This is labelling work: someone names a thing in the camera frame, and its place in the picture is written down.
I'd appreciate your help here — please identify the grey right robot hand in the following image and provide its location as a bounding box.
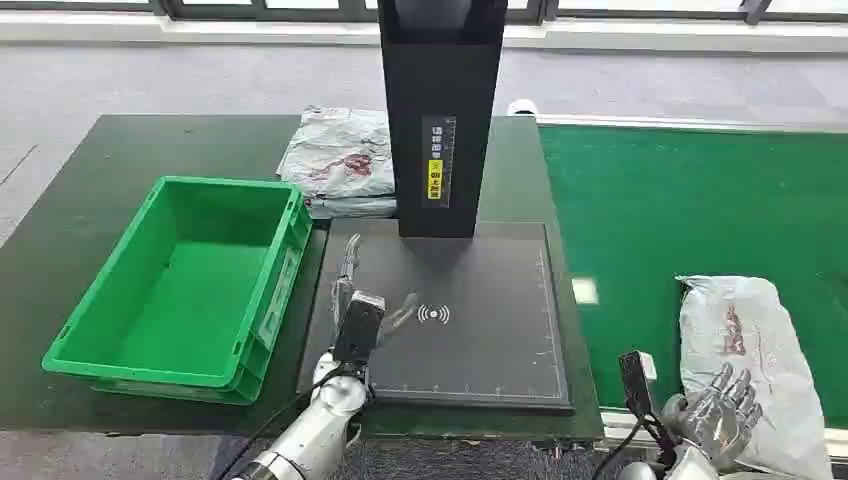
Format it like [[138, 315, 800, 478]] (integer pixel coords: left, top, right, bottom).
[[662, 362, 764, 473]]

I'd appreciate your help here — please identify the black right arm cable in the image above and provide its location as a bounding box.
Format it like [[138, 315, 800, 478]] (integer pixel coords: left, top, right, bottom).
[[591, 411, 678, 480]]

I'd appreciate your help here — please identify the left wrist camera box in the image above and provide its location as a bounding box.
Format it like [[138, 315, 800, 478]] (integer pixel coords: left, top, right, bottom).
[[331, 290, 388, 366]]

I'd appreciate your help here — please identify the black scanner stand with base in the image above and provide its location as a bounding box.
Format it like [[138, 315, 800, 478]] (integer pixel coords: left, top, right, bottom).
[[298, 0, 575, 417]]

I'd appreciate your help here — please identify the aluminium conveyor frame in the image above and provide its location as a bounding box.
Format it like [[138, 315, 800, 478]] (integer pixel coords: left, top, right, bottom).
[[536, 113, 848, 465]]

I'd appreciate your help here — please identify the flat grey parcel bag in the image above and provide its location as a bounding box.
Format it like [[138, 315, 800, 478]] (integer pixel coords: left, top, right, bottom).
[[303, 195, 399, 221]]

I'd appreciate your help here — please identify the grey parcel bag red print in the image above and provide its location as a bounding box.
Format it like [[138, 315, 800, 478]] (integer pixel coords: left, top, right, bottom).
[[276, 105, 397, 200]]

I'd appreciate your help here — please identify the dark window frame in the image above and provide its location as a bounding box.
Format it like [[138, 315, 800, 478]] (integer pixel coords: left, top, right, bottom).
[[0, 0, 848, 26]]

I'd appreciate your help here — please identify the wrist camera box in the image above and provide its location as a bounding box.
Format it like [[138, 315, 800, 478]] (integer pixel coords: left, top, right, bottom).
[[331, 290, 388, 366], [617, 351, 658, 420]]

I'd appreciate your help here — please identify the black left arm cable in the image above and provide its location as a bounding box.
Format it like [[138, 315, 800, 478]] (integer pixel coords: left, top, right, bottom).
[[213, 367, 352, 480]]

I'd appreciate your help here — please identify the green plastic crate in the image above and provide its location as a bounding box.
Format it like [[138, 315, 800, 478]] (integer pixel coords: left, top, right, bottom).
[[41, 175, 314, 407]]

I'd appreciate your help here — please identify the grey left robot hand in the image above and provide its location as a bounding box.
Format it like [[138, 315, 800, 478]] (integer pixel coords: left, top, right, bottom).
[[329, 233, 420, 349]]

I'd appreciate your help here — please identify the grey parcel bag red logo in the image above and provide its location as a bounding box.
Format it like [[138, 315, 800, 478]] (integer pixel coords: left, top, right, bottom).
[[675, 274, 833, 480]]

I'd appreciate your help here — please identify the green conveyor belt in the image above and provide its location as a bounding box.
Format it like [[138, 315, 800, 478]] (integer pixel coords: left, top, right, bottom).
[[537, 124, 848, 431]]

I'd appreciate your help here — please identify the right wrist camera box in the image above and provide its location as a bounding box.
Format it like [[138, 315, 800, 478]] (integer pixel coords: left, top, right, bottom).
[[617, 351, 658, 420]]

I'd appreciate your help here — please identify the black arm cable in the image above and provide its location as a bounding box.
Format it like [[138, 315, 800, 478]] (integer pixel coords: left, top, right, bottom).
[[591, 411, 678, 480], [213, 367, 352, 480]]

